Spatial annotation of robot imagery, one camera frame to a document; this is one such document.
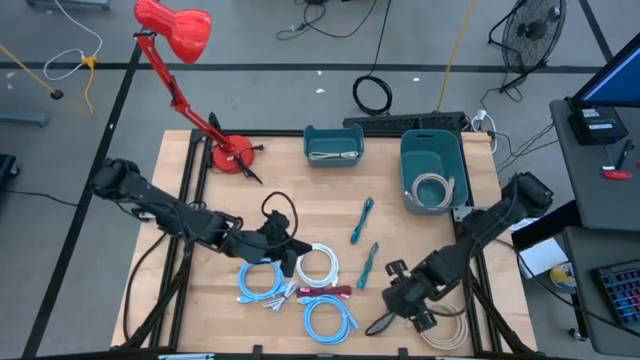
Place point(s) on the black floor case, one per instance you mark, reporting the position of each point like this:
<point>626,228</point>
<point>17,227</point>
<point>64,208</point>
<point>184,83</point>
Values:
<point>7,167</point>

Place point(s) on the black box with labels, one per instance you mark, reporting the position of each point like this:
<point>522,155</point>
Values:
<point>597,125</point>

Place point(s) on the dark grey desk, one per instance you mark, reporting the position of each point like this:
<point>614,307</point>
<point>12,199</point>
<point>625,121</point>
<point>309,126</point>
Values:
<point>600,310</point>
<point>600,200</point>

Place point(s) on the small teal plastic bin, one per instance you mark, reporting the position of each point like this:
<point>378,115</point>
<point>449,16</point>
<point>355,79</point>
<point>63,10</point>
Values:
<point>332,140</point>

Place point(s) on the grey metal floor base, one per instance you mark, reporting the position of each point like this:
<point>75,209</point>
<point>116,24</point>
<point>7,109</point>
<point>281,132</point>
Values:
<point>70,4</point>

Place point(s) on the red desk lamp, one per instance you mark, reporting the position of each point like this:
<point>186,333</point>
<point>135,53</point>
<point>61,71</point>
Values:
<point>185,30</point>

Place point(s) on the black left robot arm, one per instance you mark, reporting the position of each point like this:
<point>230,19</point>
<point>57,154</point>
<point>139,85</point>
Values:
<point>150,197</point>

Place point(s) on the keyboard with coloured keys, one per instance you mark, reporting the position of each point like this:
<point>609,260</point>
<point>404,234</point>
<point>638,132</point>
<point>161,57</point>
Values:
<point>622,292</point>

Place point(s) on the white power adapter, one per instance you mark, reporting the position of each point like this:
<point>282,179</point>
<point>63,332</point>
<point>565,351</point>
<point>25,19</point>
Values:
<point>481,116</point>

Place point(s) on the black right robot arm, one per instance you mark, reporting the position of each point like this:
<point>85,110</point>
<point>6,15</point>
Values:
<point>500,215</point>

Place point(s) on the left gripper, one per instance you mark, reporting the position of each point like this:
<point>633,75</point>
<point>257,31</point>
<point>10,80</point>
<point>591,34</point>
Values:
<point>265,242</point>

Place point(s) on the black pen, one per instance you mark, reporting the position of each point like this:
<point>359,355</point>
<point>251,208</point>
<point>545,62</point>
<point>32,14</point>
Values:
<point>624,155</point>

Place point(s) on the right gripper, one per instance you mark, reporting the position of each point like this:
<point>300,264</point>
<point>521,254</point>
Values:
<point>415,285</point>

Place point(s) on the black floor fan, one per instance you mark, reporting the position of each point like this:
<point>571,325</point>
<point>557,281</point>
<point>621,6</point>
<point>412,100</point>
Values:
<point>532,30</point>

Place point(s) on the black aluminium table frame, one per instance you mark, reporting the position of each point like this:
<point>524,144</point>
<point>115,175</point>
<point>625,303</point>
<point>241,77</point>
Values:
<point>280,133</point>

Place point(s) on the grey floor bar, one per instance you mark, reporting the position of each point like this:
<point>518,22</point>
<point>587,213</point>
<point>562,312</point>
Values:
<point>22,119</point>

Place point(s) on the large teal plastic bin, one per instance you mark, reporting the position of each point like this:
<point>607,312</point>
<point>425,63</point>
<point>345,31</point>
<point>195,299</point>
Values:
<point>425,150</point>

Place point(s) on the white box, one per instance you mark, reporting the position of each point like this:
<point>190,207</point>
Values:
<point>542,257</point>

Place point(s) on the computer monitor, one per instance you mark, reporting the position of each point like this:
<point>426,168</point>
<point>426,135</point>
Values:
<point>615,80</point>

